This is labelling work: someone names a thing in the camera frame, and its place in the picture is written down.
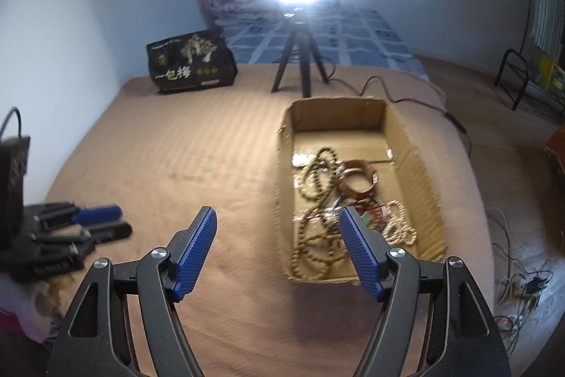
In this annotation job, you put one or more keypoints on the blue patterned bedsheet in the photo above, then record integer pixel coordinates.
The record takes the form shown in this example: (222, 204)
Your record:
(345, 34)

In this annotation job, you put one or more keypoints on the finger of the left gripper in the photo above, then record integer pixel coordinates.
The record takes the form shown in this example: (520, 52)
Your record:
(65, 214)
(81, 235)

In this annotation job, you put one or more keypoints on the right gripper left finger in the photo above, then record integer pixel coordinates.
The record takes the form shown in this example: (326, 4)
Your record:
(188, 250)

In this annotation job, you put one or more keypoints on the brown cardboard box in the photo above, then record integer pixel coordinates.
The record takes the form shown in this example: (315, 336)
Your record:
(333, 153)

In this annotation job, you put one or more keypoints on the red cord jade pendant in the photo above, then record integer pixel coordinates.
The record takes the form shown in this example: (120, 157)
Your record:
(373, 216)

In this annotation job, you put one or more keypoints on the black tripod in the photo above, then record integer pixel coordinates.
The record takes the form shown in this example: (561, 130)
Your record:
(302, 40)

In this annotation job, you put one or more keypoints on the black metal rack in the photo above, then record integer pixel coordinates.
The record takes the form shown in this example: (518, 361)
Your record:
(534, 69)

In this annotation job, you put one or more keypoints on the floral pillow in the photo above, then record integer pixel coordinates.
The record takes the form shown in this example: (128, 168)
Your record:
(231, 12)

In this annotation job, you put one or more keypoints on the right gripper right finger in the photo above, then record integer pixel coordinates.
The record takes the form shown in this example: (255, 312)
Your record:
(367, 250)

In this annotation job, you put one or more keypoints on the black snack bag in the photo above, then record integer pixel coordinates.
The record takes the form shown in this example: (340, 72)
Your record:
(189, 62)

